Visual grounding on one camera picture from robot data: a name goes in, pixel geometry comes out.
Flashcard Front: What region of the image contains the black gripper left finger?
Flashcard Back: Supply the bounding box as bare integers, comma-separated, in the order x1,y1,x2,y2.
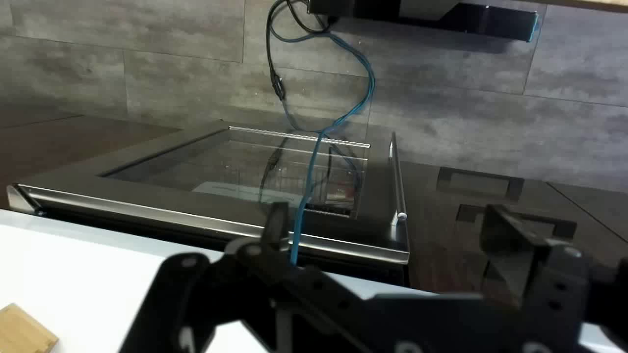
120,254,224,353

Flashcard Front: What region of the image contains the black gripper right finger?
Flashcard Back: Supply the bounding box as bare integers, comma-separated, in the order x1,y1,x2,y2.
479,205,595,353

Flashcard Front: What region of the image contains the wooden box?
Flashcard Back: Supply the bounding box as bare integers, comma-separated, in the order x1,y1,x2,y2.
0,305,59,353

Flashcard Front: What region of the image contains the stainless steel sink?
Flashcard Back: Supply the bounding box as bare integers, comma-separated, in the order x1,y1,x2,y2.
6,122,410,265

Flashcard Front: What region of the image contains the blue cable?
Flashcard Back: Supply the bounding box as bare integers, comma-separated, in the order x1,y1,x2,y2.
287,26,379,269

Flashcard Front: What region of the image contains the black cable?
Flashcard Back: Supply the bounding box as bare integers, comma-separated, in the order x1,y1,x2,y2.
263,0,336,134

